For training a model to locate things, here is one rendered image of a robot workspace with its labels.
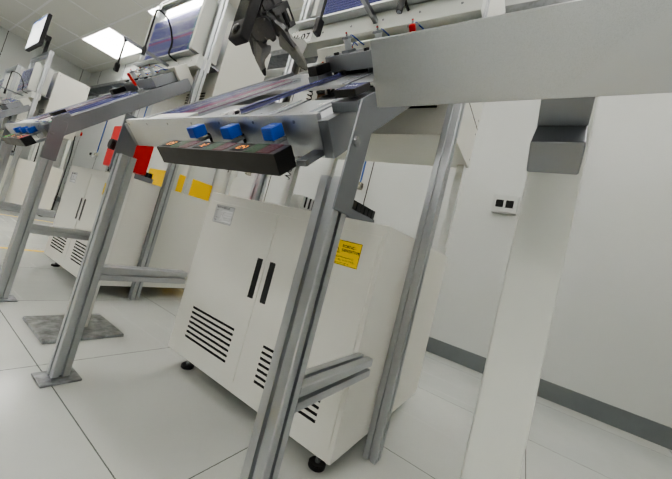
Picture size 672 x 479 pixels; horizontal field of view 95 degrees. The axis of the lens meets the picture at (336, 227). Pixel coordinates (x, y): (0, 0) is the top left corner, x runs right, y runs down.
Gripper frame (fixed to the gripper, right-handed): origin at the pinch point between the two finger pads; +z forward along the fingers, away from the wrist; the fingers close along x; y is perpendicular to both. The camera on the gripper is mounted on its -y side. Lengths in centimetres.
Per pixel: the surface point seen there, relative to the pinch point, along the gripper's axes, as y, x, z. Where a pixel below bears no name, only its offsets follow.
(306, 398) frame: -59, -36, 26
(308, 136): -27.6, -27.6, -0.3
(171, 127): -27.2, 13.9, -1.7
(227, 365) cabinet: -61, 7, 56
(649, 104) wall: 170, -101, 106
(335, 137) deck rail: -26.6, -32.1, 0.4
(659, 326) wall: 64, -121, 172
